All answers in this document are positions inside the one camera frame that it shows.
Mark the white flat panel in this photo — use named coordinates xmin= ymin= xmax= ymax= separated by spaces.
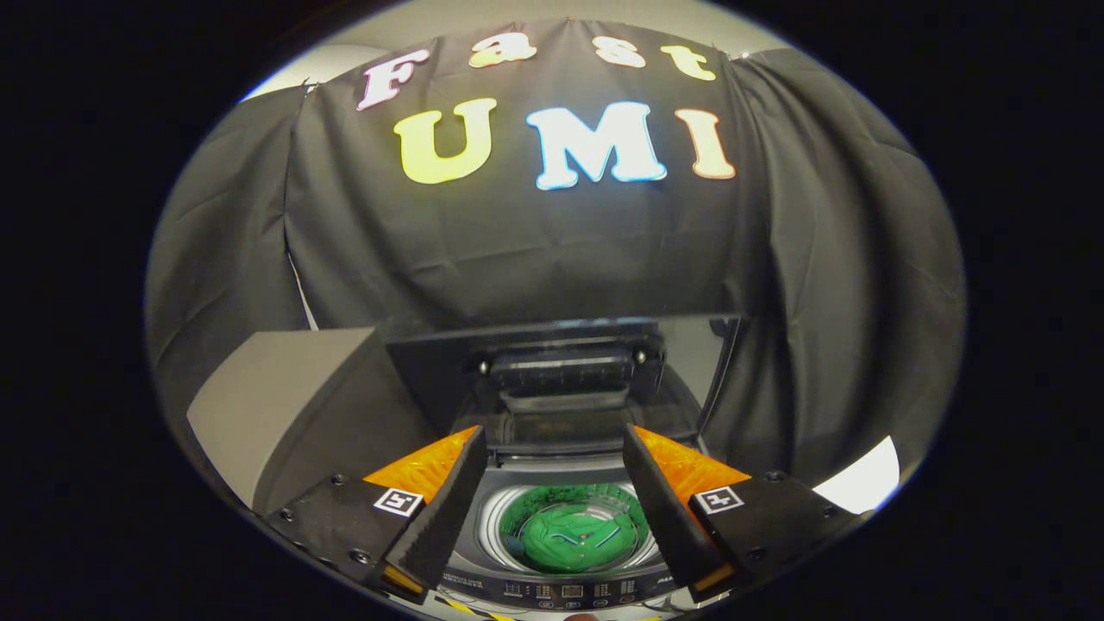
xmin=811 ymin=436 xmax=903 ymax=517

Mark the grey washing machine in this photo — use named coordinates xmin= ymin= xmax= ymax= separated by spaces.
xmin=384 ymin=315 xmax=751 ymax=618

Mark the green polo shirt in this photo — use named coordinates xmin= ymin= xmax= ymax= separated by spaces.
xmin=505 ymin=487 xmax=650 ymax=575

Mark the black backdrop cloth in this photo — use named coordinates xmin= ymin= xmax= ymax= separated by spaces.
xmin=145 ymin=19 xmax=967 ymax=486

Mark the grey cabinet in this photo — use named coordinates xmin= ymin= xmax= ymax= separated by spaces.
xmin=185 ymin=326 xmax=442 ymax=516

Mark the dark washing machine lid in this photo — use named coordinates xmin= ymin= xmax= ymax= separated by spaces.
xmin=384 ymin=315 xmax=748 ymax=451

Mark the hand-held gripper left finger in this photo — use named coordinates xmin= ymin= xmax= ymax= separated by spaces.
xmin=263 ymin=424 xmax=490 ymax=605

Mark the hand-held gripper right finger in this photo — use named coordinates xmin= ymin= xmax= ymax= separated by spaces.
xmin=621 ymin=423 xmax=874 ymax=605

